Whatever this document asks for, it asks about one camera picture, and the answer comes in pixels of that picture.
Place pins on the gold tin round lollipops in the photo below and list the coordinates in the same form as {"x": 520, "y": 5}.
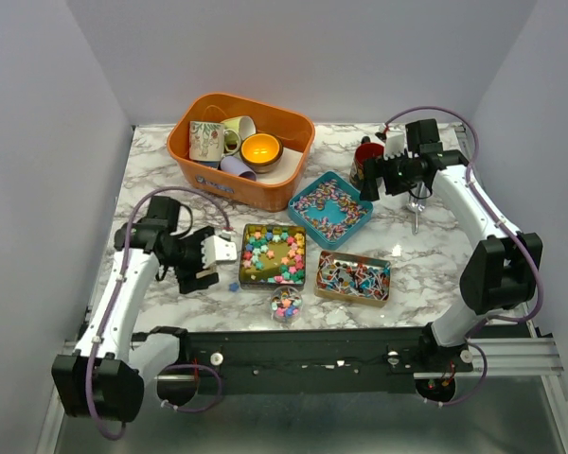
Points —
{"x": 352, "y": 278}

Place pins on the right aluminium frame rail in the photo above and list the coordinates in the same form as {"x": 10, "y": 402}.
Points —
{"x": 517, "y": 357}

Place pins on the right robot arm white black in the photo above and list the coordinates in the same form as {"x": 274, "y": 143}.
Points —
{"x": 503, "y": 269}

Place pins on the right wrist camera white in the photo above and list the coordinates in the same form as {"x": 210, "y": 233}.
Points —
{"x": 393, "y": 140}

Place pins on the teal tin swirl lollipops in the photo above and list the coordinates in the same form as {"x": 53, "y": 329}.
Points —
{"x": 331, "y": 210}

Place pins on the gold tin star candies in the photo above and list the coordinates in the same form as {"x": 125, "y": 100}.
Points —
{"x": 273, "y": 255}

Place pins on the yellow inside dark cup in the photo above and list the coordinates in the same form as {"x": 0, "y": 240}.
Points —
{"x": 262, "y": 152}

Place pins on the clear glass bowl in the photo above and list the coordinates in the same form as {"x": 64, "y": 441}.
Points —
{"x": 285, "y": 304}

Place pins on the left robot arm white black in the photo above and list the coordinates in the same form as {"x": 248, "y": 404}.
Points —
{"x": 104, "y": 377}

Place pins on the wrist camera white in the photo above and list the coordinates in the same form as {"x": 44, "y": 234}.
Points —
{"x": 393, "y": 140}
{"x": 216, "y": 250}

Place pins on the illustrated white mug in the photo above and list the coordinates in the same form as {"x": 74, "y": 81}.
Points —
{"x": 206, "y": 141}

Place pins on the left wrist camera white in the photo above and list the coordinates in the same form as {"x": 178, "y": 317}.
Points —
{"x": 216, "y": 250}

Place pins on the lavender cup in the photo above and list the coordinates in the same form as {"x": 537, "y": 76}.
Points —
{"x": 236, "y": 167}

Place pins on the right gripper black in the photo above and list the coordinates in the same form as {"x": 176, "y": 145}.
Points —
{"x": 377, "y": 167}

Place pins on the black red skull mug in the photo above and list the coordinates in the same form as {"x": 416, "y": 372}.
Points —
{"x": 366, "y": 150}

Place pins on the orange plastic bin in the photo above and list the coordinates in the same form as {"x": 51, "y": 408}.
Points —
{"x": 294, "y": 130}

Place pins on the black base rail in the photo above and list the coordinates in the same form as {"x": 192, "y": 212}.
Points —
{"x": 306, "y": 361}

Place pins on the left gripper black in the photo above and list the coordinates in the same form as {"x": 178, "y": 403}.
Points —
{"x": 187, "y": 280}

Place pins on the metal scoop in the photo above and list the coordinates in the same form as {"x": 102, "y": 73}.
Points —
{"x": 416, "y": 204}

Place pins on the pale green mug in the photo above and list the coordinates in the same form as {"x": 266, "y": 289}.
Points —
{"x": 236, "y": 131}

